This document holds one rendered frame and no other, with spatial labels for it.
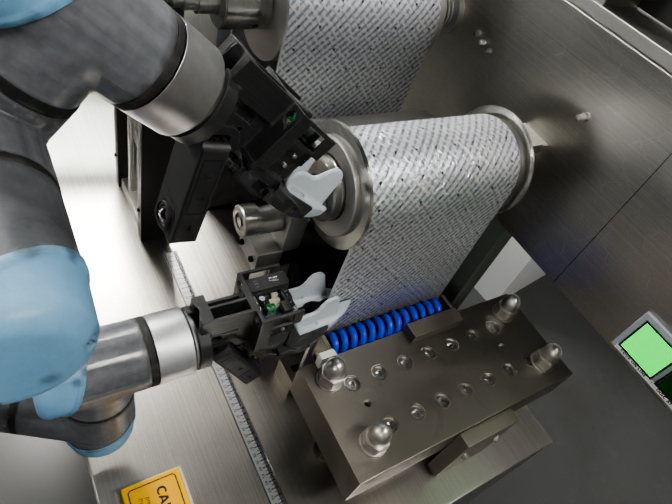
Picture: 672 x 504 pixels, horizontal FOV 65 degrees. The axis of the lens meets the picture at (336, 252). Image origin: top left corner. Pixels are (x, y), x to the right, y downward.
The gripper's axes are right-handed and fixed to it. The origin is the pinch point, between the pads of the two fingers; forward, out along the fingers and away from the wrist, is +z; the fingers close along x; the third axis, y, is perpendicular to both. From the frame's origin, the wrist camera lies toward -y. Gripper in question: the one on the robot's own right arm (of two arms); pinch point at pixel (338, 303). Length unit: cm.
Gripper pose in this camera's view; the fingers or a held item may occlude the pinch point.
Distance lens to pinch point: 69.1
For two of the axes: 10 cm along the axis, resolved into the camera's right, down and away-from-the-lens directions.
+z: 8.4, -2.0, 5.0
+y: 2.7, -6.5, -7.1
